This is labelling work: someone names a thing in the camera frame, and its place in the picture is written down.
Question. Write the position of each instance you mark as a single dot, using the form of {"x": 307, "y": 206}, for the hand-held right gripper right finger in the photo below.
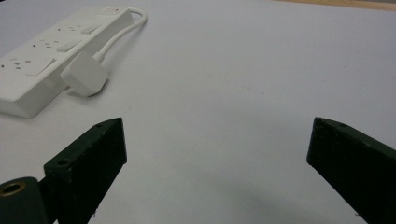
{"x": 351, "y": 165}

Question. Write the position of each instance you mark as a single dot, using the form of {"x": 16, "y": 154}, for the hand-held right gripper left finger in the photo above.
{"x": 84, "y": 165}

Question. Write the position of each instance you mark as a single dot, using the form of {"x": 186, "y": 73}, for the white plug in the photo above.
{"x": 84, "y": 76}

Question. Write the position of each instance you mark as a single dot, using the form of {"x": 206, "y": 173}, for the white power strip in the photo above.
{"x": 34, "y": 59}

